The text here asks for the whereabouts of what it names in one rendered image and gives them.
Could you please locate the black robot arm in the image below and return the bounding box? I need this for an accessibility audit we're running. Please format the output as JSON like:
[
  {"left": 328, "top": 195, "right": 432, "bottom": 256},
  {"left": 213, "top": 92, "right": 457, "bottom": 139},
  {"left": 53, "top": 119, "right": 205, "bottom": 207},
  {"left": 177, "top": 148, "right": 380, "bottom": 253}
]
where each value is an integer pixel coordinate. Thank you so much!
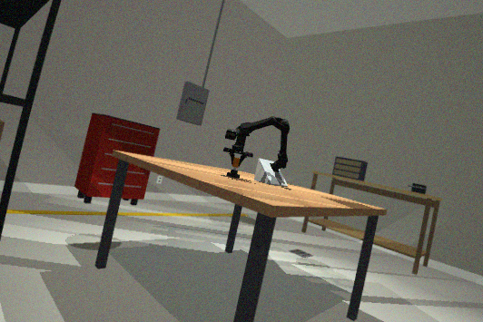
[{"left": 225, "top": 116, "right": 290, "bottom": 172}]

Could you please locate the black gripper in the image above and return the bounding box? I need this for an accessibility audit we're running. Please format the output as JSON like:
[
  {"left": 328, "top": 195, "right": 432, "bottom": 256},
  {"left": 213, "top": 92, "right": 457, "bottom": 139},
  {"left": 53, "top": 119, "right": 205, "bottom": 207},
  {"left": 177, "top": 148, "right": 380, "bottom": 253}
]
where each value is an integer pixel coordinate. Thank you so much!
[{"left": 223, "top": 141, "right": 253, "bottom": 166}]

